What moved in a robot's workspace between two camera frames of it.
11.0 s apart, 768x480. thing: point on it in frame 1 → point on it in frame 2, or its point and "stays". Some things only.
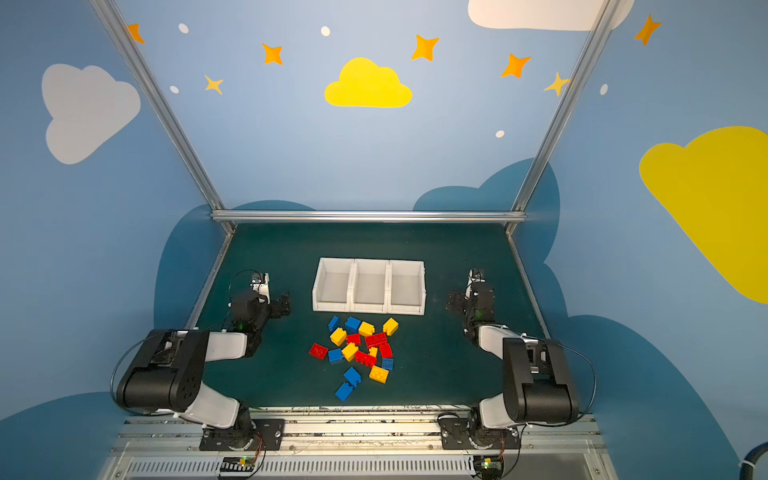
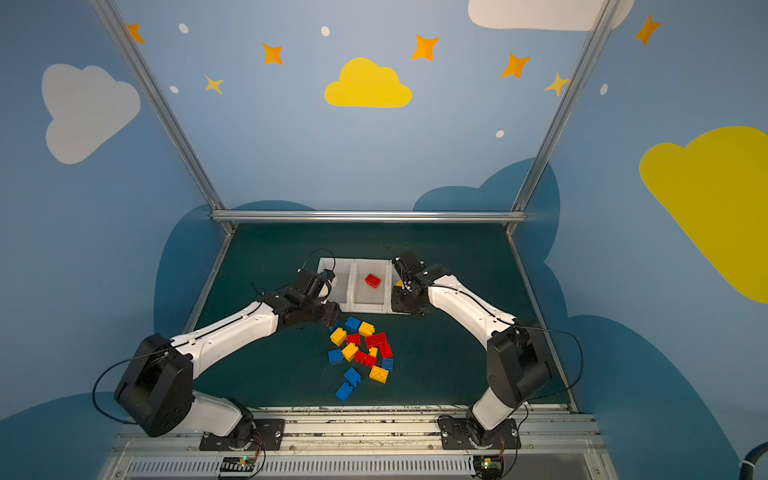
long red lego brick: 375,340 stays
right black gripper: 462,303 → 401,298
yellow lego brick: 350,351 stays
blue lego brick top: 352,325 stays
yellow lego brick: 366,329 stays
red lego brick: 318,351 → 372,281
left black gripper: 274,305 → 321,309
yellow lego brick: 338,336 stays
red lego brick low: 366,359 stays
